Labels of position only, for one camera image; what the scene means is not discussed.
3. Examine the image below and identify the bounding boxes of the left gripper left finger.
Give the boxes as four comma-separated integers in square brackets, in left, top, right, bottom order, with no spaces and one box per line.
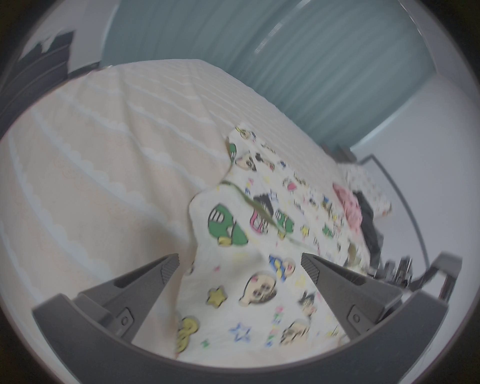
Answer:
[77,253,181,343]

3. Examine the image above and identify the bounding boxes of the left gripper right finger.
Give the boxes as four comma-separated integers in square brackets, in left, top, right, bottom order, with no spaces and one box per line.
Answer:
[300,253,403,343]

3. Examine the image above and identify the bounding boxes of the white printed pyjama top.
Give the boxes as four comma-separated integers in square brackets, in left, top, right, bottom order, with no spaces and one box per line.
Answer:
[174,125,372,362]

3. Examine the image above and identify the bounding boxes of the pile of clothes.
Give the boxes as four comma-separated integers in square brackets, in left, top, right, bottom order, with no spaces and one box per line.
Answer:
[354,191,385,263]

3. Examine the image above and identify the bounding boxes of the bed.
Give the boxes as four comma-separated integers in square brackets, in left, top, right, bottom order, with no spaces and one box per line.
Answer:
[0,58,430,361]

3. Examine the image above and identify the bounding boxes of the pink garment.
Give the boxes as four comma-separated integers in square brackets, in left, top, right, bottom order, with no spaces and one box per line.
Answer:
[333,182,364,233]

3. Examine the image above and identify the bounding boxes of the white printed pillow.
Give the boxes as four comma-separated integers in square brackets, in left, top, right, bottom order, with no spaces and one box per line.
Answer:
[345,163,392,218]

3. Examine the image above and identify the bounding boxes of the grey bedside table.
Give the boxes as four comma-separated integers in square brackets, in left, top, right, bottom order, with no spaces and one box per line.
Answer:
[322,144,355,164]

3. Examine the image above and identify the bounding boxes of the dark grey ribbed chair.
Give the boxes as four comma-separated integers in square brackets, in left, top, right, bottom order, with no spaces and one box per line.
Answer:
[0,32,76,130]

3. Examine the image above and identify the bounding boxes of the blue-green curtain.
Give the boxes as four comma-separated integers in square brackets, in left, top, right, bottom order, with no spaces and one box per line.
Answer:
[101,0,437,151]

